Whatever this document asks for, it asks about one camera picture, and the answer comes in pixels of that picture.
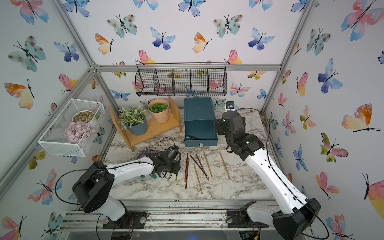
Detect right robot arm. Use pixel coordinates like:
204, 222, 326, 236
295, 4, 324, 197
214, 111, 321, 240

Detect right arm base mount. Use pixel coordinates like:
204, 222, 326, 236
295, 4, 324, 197
226, 202, 269, 229

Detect bowl of pebbles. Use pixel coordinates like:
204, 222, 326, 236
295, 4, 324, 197
72, 111, 95, 124

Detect pink artificial flowers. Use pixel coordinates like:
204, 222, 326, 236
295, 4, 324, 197
65, 122, 95, 144

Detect blue pot white-flowered plant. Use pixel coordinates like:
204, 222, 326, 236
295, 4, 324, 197
119, 107, 148, 136

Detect wooden shelf stand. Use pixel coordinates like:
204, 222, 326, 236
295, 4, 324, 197
109, 97, 183, 151

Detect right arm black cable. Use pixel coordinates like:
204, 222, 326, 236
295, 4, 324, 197
235, 107, 330, 240

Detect red pencil long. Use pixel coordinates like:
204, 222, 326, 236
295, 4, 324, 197
185, 153, 189, 189

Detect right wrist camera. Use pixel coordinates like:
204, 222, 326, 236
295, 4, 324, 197
225, 101, 235, 112

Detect white mesh wall basket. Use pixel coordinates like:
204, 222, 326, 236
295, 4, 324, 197
38, 99, 106, 157

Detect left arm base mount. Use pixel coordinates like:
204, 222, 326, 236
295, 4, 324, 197
103, 211, 148, 230

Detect peach pot green plant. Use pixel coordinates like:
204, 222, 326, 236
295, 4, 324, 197
148, 99, 170, 124

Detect black wire wall basket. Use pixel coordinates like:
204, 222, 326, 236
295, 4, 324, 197
133, 62, 228, 98

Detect red pencil diagonal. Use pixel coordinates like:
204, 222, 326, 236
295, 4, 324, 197
196, 154, 209, 179
191, 156, 210, 180

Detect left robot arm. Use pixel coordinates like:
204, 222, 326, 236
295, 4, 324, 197
72, 146, 181, 222

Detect teal drawer cabinet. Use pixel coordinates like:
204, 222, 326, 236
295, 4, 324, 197
183, 96, 217, 136

